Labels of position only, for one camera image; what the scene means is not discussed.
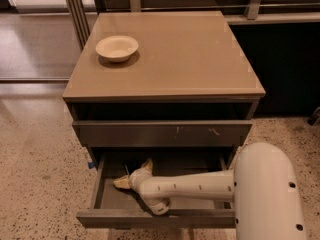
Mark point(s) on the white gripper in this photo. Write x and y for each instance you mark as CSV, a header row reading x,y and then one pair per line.
x,y
137,178

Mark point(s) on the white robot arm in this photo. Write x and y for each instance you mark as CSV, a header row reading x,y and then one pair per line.
x,y
262,186

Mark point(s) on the open middle drawer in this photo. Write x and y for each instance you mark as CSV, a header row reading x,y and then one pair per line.
x,y
124,209

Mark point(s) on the closed top drawer front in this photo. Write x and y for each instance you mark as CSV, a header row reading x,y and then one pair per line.
x,y
143,134

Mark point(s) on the grey drawer cabinet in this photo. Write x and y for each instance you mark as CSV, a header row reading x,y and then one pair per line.
x,y
188,67

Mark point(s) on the blue tape piece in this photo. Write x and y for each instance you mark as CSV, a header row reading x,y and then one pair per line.
x,y
91,165

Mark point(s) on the white paper bowl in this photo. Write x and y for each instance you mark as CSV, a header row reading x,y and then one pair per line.
x,y
117,48

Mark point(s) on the metal railing frame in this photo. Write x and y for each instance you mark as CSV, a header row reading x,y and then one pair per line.
x,y
249,19

